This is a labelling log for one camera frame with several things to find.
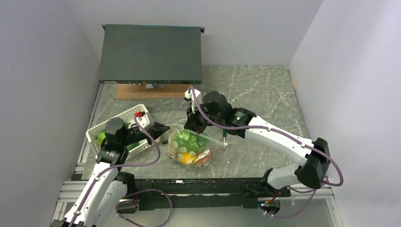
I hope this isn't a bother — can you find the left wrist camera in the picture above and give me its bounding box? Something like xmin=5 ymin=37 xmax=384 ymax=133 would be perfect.
xmin=134 ymin=111 xmax=154 ymax=130

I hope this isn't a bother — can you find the purple cable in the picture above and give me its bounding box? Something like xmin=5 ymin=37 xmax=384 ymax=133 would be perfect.
xmin=187 ymin=86 xmax=345 ymax=219
xmin=67 ymin=114 xmax=174 ymax=227

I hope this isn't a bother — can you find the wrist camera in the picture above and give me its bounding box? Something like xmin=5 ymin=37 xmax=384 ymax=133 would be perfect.
xmin=184 ymin=86 xmax=202 ymax=114
xmin=134 ymin=111 xmax=154 ymax=130

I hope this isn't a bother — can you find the green lettuce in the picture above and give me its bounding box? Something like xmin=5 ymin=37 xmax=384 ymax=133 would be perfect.
xmin=170 ymin=129 xmax=209 ymax=153

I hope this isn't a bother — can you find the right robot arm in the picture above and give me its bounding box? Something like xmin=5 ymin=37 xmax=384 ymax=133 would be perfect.
xmin=184 ymin=88 xmax=331 ymax=196

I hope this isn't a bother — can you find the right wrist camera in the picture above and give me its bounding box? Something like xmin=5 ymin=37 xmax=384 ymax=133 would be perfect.
xmin=184 ymin=86 xmax=202 ymax=114

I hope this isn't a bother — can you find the red peach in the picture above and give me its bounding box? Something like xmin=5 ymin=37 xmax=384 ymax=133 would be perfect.
xmin=195 ymin=149 xmax=213 ymax=166

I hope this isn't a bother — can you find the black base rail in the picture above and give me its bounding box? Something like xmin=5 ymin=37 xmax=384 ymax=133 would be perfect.
xmin=123 ymin=177 xmax=292 ymax=211

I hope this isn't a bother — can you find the yellow lemon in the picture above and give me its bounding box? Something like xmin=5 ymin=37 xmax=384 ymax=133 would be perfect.
xmin=177 ymin=151 xmax=198 ymax=165

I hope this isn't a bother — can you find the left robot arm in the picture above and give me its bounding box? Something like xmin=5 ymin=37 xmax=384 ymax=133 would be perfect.
xmin=51 ymin=112 xmax=170 ymax=227

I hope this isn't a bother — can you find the green lime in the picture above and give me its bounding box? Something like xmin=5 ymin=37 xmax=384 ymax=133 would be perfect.
xmin=97 ymin=131 xmax=107 ymax=148

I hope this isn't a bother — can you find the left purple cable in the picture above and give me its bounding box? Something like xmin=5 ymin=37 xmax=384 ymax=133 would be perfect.
xmin=67 ymin=114 xmax=174 ymax=227

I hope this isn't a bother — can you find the dark green rack server box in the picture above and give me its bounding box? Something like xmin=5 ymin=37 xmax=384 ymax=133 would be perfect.
xmin=98 ymin=24 xmax=205 ymax=85

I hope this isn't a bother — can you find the wooden board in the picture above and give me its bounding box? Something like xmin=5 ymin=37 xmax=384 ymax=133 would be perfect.
xmin=114 ymin=84 xmax=190 ymax=100

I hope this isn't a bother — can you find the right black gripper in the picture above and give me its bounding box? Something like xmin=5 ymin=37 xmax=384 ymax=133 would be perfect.
xmin=184 ymin=101 xmax=224 ymax=134

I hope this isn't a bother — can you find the green handled screwdriver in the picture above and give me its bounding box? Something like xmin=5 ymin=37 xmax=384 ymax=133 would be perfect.
xmin=222 ymin=130 xmax=227 ymax=150

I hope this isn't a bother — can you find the clear dotted zip bag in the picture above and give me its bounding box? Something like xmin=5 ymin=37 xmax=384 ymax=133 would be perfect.
xmin=167 ymin=124 xmax=227 ymax=166

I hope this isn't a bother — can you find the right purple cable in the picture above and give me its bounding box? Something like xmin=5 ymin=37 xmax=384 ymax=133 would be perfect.
xmin=187 ymin=86 xmax=345 ymax=219

